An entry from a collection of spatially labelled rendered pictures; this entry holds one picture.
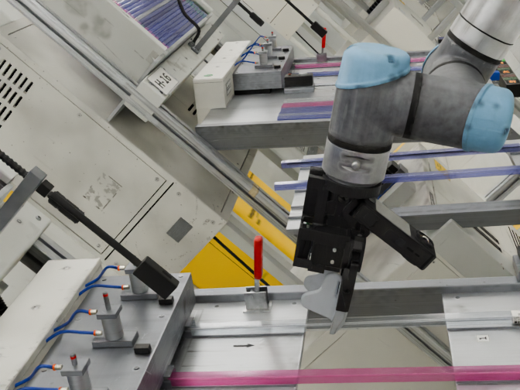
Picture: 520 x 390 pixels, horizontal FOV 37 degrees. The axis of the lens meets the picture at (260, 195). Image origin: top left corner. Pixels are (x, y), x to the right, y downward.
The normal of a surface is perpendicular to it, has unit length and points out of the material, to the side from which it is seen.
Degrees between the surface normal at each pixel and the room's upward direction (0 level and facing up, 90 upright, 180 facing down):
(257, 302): 90
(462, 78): 54
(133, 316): 42
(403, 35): 90
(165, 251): 90
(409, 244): 89
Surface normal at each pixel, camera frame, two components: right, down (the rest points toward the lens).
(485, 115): -0.07, 0.04
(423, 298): -0.14, 0.38
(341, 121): -0.79, 0.14
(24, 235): 0.64, -0.67
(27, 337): -0.12, -0.92
